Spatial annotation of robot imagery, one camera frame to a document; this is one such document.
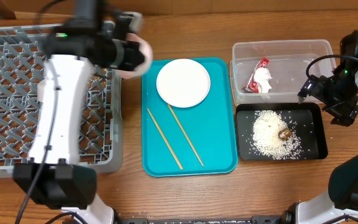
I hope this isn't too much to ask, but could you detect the small pink-rimmed white bowl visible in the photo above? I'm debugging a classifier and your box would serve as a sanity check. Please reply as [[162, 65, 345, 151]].
[[116, 33, 153, 79]]

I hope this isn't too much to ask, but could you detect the dark brown food scrap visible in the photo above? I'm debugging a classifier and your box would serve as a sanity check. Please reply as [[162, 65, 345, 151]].
[[278, 128, 292, 141]]

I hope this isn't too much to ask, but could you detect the pile of white rice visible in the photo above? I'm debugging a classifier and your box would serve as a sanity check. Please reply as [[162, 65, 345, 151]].
[[237, 110, 317, 161]]

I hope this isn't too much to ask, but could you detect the white tissue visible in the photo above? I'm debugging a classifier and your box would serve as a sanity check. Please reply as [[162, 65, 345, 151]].
[[254, 68, 272, 94]]

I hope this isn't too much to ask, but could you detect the red snack wrapper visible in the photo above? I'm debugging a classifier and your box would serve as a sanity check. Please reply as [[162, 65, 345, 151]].
[[244, 57, 269, 93]]

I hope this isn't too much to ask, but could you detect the large white round plate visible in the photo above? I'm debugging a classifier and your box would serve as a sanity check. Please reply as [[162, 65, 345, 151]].
[[156, 58, 211, 108]]

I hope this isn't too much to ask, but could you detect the wooden chopstick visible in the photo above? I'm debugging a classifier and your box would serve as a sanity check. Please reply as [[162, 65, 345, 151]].
[[167, 104, 204, 167], [147, 108, 183, 170]]

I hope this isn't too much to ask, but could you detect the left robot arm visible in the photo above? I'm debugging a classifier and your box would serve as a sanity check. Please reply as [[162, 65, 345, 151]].
[[12, 1, 152, 223]]

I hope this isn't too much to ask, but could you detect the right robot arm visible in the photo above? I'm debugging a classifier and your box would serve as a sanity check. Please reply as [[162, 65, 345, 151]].
[[280, 30, 358, 223]]

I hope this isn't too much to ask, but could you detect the black plastic waste tray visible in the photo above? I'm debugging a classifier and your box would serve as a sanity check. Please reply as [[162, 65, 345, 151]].
[[236, 103, 328, 161]]

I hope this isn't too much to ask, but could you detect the clear plastic waste bin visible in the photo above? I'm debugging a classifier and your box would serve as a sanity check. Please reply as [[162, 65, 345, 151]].
[[230, 39, 333, 105]]

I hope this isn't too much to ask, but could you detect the grey plastic dishwasher rack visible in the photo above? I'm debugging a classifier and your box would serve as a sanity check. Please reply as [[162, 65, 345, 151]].
[[0, 24, 123, 178]]

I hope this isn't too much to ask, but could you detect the teal plastic serving tray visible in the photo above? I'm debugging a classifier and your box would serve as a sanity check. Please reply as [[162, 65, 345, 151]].
[[142, 57, 238, 177]]

